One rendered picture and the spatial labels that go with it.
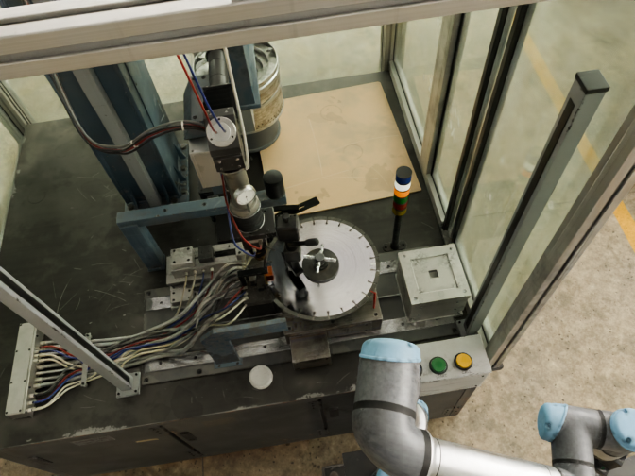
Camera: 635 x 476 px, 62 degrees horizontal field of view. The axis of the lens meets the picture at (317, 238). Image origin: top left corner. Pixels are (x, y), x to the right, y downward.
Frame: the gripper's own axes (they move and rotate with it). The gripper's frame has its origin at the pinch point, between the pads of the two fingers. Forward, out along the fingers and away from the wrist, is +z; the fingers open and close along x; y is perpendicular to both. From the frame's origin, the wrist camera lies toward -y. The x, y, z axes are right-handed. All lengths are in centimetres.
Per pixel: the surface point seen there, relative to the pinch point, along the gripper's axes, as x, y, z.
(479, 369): 4.5, -26.8, 1.2
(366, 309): 0, -63, 6
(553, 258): 13, -27, -49
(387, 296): 11, -63, 15
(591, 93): 17, -36, -84
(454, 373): -0.9, -31.3, 1.2
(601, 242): 135, -20, 91
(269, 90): 34, -136, -14
